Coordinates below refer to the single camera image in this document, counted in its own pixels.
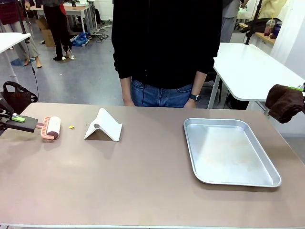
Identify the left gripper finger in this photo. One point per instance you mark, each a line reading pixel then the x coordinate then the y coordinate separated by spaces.
pixel 18 118
pixel 3 125

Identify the dark brown cloth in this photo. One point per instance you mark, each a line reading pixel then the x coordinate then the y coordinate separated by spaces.
pixel 283 105

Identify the person's right forearm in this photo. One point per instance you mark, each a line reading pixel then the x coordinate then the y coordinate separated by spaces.
pixel 125 86

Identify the person's left forearm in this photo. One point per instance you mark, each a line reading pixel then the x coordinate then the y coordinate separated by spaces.
pixel 199 82

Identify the person's left hand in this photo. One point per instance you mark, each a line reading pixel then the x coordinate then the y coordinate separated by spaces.
pixel 192 104

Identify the person's right hand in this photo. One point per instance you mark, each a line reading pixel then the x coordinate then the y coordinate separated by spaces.
pixel 129 101

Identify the large white table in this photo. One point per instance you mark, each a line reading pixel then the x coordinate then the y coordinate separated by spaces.
pixel 250 71

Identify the wooden counter top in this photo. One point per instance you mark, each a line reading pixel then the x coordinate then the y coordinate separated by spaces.
pixel 267 37

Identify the blue cup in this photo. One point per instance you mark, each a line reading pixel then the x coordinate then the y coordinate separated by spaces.
pixel 277 29

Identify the plastic cup red drink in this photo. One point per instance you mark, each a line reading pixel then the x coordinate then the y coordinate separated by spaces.
pixel 269 28

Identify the black jacket on counter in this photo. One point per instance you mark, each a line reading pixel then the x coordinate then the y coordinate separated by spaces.
pixel 256 25

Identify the small white table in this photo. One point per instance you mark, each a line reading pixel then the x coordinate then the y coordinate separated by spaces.
pixel 12 39

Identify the bystander in yellow top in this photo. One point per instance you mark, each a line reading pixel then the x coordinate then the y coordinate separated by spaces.
pixel 271 9

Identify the black stand pole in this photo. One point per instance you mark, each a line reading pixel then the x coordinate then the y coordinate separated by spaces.
pixel 253 14

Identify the white folded roller stand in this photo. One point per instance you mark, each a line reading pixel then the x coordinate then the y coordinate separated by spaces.
pixel 104 126

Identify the brown cardboard box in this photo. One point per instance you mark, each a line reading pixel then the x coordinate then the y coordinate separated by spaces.
pixel 47 35

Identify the silver metal tray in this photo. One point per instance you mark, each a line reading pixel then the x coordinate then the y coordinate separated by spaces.
pixel 233 157

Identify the bystander in grey trousers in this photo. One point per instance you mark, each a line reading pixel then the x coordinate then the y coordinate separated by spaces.
pixel 228 23

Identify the bystander in black trousers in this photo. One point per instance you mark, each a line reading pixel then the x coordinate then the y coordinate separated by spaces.
pixel 57 28

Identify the thin black tripod pole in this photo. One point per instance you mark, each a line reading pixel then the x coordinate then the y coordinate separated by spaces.
pixel 22 19

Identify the blue plastic bag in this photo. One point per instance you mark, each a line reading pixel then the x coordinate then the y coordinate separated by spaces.
pixel 81 40

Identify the black wrist watch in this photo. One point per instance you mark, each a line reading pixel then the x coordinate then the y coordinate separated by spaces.
pixel 195 97

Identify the bystander in maroon top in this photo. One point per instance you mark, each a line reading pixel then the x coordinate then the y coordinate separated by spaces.
pixel 14 14

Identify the wooden top desk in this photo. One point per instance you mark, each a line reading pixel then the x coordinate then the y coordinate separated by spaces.
pixel 76 9

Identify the person in black sweater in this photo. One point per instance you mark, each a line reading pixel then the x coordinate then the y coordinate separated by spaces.
pixel 164 35

